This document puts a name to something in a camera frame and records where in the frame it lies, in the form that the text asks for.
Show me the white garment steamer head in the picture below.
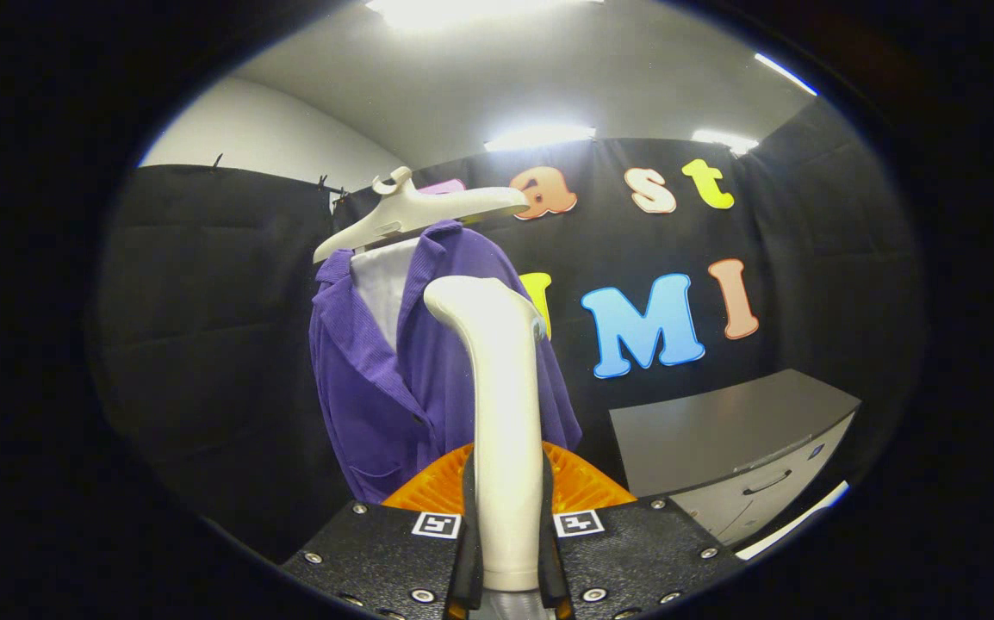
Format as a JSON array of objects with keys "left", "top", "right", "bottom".
[{"left": 422, "top": 276, "right": 550, "bottom": 620}]

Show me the purple corduroy jacket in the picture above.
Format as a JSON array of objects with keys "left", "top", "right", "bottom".
[{"left": 308, "top": 220, "right": 584, "bottom": 505}]

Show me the black backdrop cloth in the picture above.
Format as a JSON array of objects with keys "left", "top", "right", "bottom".
[{"left": 88, "top": 95, "right": 925, "bottom": 562}]

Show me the white plastic hanger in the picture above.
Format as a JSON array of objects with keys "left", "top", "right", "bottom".
[{"left": 312, "top": 166, "right": 531, "bottom": 264}]

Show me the large ceiling light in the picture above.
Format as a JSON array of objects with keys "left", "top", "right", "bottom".
[{"left": 365, "top": 0, "right": 606, "bottom": 32}]

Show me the grey drawer cabinet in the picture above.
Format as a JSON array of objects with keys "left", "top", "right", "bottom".
[{"left": 609, "top": 369, "right": 861, "bottom": 549}]

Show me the white cloth panel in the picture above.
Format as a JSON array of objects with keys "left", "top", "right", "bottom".
[{"left": 351, "top": 239, "right": 420, "bottom": 350}]

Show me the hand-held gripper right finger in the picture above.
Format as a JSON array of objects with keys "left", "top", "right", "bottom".
[{"left": 538, "top": 442, "right": 744, "bottom": 620}]

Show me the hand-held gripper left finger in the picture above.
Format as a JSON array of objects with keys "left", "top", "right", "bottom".
[{"left": 280, "top": 442, "right": 486, "bottom": 620}]

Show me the ceiling light panel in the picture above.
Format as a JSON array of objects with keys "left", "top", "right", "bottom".
[
  {"left": 484, "top": 125, "right": 597, "bottom": 153},
  {"left": 754, "top": 52, "right": 819, "bottom": 96},
  {"left": 691, "top": 129, "right": 760, "bottom": 157}
]

